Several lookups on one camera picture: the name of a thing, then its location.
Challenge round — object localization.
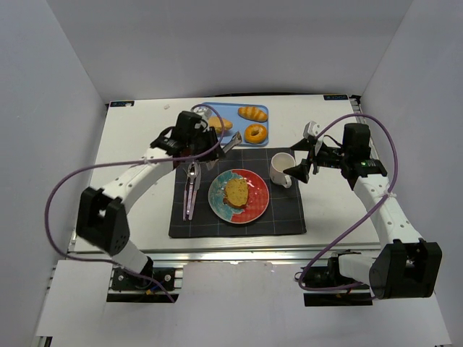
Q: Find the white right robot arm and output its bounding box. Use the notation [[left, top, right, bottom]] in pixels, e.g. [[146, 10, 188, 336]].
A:
[[284, 121, 442, 299]]

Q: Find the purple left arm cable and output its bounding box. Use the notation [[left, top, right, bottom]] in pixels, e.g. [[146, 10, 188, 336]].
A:
[[43, 103, 224, 303]]

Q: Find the orange glazed donut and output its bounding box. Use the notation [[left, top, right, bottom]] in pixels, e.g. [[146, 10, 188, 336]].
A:
[[245, 124, 268, 144]]

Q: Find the red and teal plate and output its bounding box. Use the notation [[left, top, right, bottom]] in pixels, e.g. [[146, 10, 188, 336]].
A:
[[208, 169, 270, 224]]

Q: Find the white ceramic mug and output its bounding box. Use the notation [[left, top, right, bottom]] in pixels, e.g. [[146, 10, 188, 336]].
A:
[[270, 153, 296, 189]]

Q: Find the dark grid placemat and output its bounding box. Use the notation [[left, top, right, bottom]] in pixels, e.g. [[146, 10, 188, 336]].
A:
[[169, 147, 306, 239]]

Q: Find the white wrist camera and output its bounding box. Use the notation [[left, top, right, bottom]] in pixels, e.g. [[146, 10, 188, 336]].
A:
[[303, 121, 321, 139], [194, 106, 213, 124]]

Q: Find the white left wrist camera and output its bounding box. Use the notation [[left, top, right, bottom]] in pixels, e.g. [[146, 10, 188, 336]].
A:
[[194, 106, 213, 124]]

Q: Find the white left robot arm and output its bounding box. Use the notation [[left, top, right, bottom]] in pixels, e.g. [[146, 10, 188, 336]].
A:
[[76, 108, 224, 277]]

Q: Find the aluminium frame rail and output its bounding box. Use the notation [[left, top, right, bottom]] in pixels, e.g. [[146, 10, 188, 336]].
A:
[[68, 244, 380, 262]]

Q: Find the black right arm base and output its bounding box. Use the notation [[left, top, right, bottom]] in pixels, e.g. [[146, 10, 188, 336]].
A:
[[302, 249, 374, 307]]

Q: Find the blue plastic tray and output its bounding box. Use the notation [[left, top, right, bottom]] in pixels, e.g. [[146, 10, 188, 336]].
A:
[[203, 102, 270, 147]]

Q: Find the brown cake slice bread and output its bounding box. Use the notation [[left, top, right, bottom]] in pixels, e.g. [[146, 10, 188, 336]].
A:
[[224, 179, 249, 207]]

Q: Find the pink handled spoon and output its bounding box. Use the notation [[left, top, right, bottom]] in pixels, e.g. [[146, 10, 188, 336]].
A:
[[185, 162, 200, 220]]

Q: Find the striped crescent roll bread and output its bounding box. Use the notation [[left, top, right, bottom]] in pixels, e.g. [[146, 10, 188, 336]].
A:
[[238, 106, 268, 122]]

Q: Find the pink handled knife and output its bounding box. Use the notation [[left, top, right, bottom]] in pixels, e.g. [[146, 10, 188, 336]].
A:
[[187, 169, 201, 220]]

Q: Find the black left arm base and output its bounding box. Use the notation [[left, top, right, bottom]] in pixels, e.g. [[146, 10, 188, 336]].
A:
[[106, 267, 183, 304]]

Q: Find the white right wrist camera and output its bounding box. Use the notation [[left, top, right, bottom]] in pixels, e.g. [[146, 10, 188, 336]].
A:
[[303, 121, 321, 139]]

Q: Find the pale triangular scone bread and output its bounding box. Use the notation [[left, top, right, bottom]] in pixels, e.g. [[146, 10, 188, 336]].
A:
[[208, 116, 233, 134]]

